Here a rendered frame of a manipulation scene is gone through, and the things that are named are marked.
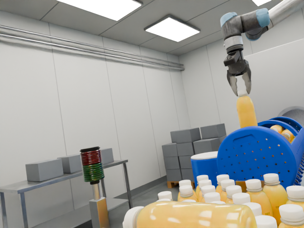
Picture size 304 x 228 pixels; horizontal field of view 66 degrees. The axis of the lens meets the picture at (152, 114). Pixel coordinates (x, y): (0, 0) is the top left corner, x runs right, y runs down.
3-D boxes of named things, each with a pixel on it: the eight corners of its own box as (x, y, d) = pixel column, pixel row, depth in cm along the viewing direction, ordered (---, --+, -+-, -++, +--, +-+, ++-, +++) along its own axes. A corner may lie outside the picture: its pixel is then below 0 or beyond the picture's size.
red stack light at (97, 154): (106, 160, 74) (104, 148, 74) (90, 165, 69) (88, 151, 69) (93, 161, 77) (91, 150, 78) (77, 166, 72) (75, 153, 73)
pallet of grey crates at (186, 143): (235, 178, 490) (225, 122, 499) (219, 190, 429) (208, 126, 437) (187, 178, 567) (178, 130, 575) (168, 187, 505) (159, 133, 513)
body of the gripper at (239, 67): (251, 73, 105) (246, 47, 105) (246, 71, 98) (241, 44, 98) (234, 78, 109) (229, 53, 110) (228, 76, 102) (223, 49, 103)
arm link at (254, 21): (265, 14, 106) (239, 22, 110) (267, 2, 95) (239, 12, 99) (268, 30, 105) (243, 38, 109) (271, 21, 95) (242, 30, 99)
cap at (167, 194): (156, 199, 68) (155, 193, 68) (167, 195, 69) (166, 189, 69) (163, 201, 64) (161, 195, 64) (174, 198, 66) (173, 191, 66)
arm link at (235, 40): (239, 34, 99) (220, 40, 103) (241, 44, 98) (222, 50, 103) (243, 38, 105) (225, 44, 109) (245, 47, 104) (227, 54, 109)
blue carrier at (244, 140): (314, 152, 149) (296, 110, 154) (310, 197, 78) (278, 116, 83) (268, 162, 165) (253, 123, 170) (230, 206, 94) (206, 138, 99)
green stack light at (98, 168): (108, 176, 73) (106, 161, 74) (92, 182, 68) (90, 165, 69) (95, 177, 77) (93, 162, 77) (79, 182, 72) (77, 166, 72)
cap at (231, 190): (239, 190, 63) (237, 183, 63) (244, 194, 59) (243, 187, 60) (224, 192, 63) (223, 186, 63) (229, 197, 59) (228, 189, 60)
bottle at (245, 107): (257, 134, 102) (249, 92, 103) (261, 135, 95) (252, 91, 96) (240, 137, 103) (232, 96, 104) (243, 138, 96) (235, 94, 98)
